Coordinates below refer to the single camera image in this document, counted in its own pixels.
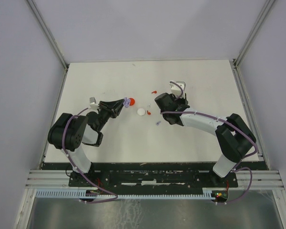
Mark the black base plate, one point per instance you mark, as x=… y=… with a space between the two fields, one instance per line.
x=140 y=190

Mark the white round charging case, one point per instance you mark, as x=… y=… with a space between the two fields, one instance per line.
x=141 y=111

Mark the aluminium frame post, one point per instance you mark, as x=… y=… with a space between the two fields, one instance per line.
x=263 y=14
x=47 y=32

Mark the orange round charging case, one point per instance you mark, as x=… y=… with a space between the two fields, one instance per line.
x=132 y=101

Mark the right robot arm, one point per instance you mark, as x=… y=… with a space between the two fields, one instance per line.
x=181 y=134

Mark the right aluminium frame post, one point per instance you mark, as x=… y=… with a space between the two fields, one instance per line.
x=263 y=14

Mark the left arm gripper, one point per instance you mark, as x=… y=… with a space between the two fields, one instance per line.
x=105 y=105

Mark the lavender round charging case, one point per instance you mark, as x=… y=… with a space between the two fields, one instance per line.
x=126 y=102

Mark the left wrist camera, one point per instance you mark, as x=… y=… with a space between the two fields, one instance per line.
x=93 y=103

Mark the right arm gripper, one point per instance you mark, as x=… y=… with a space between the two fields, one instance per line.
x=183 y=99

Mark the left aluminium frame post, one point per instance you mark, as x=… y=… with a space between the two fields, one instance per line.
x=47 y=32

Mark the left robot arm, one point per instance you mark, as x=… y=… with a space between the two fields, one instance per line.
x=70 y=132

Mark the front aluminium rail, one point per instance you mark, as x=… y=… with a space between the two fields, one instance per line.
x=255 y=180

